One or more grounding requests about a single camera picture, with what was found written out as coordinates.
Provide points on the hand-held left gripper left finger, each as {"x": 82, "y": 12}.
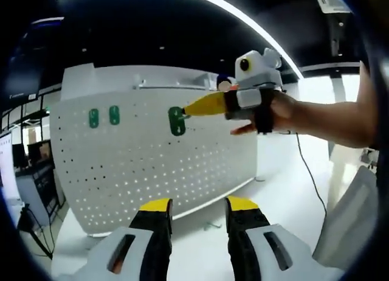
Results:
{"x": 121, "y": 250}

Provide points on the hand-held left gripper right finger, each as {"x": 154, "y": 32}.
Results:
{"x": 273, "y": 250}

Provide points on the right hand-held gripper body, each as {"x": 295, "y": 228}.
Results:
{"x": 258, "y": 72}

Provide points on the white perforated mounting plate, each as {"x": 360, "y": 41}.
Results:
{"x": 136, "y": 159}

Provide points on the person's right hand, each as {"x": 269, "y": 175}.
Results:
{"x": 285, "y": 113}

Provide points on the metal storage shelf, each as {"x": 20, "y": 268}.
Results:
{"x": 170, "y": 86}

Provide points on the ceiling light strip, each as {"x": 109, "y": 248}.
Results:
{"x": 243, "y": 16}

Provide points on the white mesh chair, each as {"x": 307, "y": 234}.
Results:
{"x": 346, "y": 214}

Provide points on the grey equipment cabinet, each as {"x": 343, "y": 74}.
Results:
{"x": 42, "y": 196}

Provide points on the white divider panel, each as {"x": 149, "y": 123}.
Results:
{"x": 100, "y": 77}

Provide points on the large dark display screen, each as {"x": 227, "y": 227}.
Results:
{"x": 27, "y": 65}

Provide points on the black ceiling bracket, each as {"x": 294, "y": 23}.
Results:
{"x": 337, "y": 34}

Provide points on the black camera tripod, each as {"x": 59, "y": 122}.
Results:
{"x": 33, "y": 232}

